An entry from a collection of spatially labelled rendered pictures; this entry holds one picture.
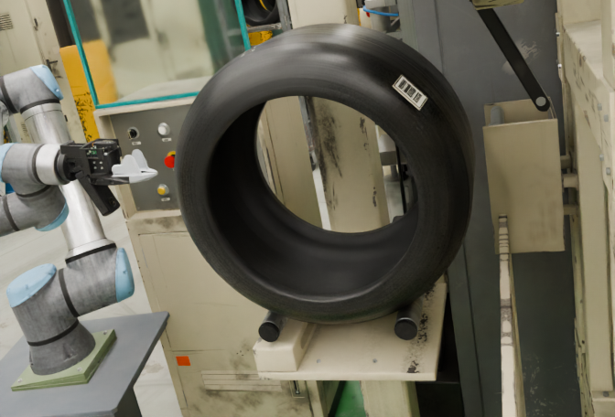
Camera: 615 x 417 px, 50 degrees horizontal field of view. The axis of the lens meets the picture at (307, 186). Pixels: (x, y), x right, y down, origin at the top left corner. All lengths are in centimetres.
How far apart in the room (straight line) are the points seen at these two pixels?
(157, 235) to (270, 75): 118
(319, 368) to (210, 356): 103
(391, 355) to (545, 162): 51
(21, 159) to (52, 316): 61
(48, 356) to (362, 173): 105
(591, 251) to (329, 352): 61
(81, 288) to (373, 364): 94
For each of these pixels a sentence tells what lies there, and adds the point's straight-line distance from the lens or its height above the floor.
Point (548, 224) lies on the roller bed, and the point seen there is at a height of 97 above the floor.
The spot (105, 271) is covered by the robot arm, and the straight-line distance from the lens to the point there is 199.
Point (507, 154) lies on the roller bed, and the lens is 146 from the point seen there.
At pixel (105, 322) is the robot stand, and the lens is 233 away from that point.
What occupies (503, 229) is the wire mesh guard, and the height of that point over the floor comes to 100.
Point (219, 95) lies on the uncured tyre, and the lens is 120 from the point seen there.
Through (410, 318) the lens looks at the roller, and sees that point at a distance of 131.
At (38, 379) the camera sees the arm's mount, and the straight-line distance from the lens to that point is 210.
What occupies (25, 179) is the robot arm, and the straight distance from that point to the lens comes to 158.
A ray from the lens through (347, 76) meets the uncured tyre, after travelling 113.
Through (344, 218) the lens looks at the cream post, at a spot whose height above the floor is 99.
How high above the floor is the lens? 159
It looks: 19 degrees down
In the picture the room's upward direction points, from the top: 11 degrees counter-clockwise
